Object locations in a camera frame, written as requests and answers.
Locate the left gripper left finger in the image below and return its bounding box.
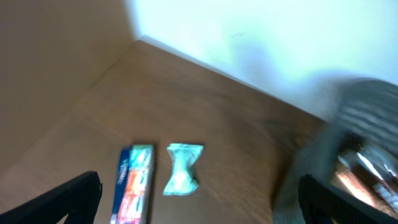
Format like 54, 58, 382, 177
1, 171, 103, 224

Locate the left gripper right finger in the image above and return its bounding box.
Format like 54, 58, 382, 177
298, 174, 397, 224

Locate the teal white packet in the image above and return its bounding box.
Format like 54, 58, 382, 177
163, 143, 204, 196

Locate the brown Nescafe Gold bag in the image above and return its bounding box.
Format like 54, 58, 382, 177
330, 142, 397, 218

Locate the Kleenex tissue multipack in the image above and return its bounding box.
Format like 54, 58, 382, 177
110, 144, 154, 224

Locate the grey plastic basket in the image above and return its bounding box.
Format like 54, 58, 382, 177
272, 79, 397, 223

